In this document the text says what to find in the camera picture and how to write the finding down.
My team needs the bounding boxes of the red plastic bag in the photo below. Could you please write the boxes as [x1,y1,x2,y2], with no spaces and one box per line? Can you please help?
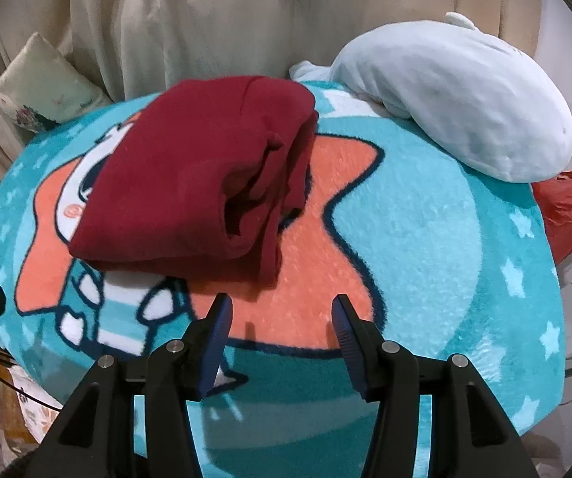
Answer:
[532,163,572,267]

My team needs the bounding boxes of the floral patterned cloth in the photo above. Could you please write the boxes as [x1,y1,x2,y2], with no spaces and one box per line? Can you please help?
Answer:
[0,363,67,459]

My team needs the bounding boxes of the dark red sweater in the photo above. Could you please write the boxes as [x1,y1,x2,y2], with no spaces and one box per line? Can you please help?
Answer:
[69,74,319,296]

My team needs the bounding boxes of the floral printed pillow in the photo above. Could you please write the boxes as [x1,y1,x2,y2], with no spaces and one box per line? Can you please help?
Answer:
[0,32,112,133]

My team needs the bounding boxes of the beige curtain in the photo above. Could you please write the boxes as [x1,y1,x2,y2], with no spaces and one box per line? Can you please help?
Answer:
[0,0,572,195]

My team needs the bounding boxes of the light blue plush toy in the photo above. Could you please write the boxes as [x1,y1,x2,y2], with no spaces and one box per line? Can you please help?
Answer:
[290,12,572,182]

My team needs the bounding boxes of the blue star printed blanket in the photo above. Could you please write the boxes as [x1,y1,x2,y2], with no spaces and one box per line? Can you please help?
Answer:
[0,80,566,464]

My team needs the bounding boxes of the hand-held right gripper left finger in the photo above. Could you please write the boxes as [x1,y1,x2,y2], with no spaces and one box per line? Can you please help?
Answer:
[26,293,234,478]

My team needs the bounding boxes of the black cable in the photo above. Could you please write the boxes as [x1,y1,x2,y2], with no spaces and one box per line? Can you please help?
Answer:
[0,339,62,409]

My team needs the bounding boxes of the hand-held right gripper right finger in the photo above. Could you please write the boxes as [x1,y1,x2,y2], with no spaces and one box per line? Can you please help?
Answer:
[332,295,538,478]

